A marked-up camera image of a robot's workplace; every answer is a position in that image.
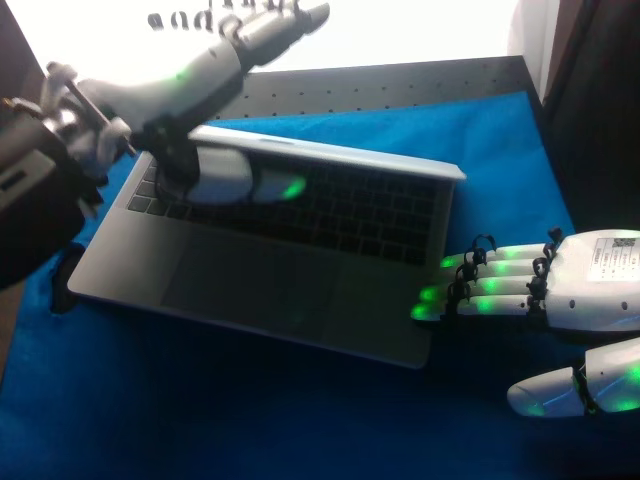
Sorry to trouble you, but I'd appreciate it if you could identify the black curtain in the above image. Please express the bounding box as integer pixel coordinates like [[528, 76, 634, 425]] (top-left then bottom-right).
[[0, 0, 44, 109]]

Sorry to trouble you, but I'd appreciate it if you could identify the silver laptop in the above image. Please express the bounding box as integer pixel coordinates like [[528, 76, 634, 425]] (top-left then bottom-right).
[[67, 124, 469, 371]]

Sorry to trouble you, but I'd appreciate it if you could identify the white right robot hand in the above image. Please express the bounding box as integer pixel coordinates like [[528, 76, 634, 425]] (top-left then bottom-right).
[[409, 227, 640, 419]]

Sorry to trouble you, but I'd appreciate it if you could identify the blue cloth mat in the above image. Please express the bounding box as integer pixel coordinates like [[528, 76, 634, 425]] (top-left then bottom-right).
[[0, 89, 640, 480]]

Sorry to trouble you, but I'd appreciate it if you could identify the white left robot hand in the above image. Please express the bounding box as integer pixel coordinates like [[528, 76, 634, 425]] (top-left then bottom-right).
[[74, 0, 332, 207]]

